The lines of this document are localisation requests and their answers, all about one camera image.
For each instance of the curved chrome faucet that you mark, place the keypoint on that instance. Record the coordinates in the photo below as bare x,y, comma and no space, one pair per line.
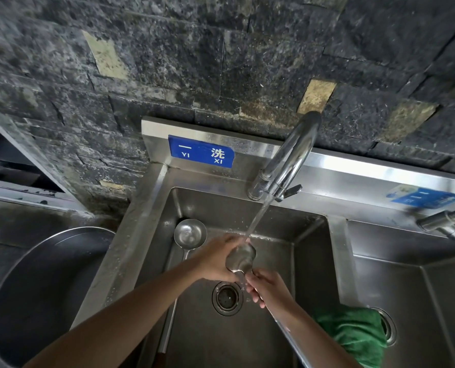
294,153

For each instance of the person's right forearm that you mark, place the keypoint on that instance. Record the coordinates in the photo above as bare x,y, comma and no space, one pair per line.
315,341

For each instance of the person's right thumb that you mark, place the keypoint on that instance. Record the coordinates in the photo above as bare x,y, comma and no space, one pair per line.
261,273

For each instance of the round steel sink drain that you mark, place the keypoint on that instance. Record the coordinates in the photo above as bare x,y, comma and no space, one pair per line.
389,326

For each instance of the round sink drain strainer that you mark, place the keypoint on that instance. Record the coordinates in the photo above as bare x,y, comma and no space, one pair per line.
227,298

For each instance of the person's right hand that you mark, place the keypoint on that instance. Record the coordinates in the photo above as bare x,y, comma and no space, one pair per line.
271,291

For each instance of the person's left thumb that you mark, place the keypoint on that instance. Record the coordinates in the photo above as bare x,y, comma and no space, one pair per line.
227,275

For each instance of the green cloth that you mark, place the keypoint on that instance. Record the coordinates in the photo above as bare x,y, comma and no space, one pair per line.
352,331

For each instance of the chrome faucet with lever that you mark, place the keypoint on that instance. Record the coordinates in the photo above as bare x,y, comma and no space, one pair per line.
440,220

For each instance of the stainless steel double sink unit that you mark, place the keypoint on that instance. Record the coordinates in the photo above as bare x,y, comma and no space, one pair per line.
327,241

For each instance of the blue and white sign sticker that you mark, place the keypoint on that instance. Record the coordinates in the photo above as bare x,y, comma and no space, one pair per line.
429,197

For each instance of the metal window frame ledge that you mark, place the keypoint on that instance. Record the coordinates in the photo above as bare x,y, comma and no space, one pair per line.
24,193

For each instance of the person's left hand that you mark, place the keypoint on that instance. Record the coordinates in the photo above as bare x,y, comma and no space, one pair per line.
212,256

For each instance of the blue white-lettered sign sticker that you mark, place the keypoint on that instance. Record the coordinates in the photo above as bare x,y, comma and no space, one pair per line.
200,151

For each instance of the large round steel basin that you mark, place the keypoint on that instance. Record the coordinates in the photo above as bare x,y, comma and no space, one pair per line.
47,298

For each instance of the person's left forearm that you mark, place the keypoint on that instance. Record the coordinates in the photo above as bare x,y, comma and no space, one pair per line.
124,325

